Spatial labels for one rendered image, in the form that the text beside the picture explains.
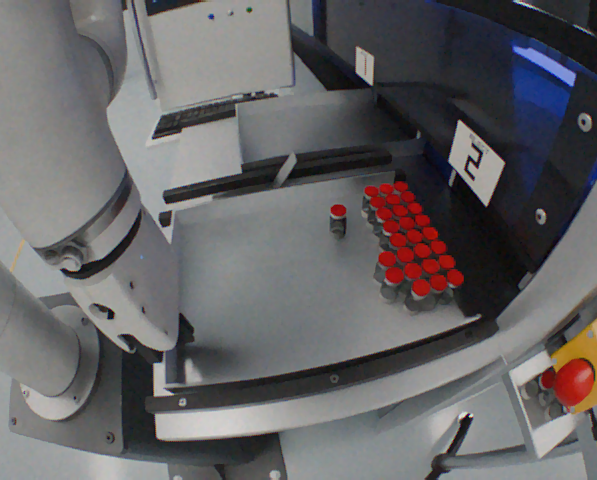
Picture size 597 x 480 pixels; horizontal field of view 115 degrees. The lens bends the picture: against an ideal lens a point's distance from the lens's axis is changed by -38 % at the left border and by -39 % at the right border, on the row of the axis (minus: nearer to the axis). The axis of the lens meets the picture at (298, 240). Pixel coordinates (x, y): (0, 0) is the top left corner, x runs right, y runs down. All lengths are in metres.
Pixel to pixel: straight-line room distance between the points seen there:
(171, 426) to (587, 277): 0.41
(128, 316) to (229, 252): 0.24
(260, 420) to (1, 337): 0.30
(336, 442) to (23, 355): 1.04
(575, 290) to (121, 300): 0.34
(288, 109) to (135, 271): 0.61
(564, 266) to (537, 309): 0.06
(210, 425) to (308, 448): 0.88
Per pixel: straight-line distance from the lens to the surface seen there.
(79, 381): 0.45
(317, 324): 0.35
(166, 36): 1.07
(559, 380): 0.28
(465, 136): 0.37
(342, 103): 0.78
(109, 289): 0.19
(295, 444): 1.20
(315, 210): 0.45
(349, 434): 1.21
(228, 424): 0.33
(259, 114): 0.74
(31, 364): 0.41
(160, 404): 0.34
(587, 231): 0.27
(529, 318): 0.34
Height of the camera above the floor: 1.20
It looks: 49 degrees down
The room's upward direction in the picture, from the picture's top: 5 degrees counter-clockwise
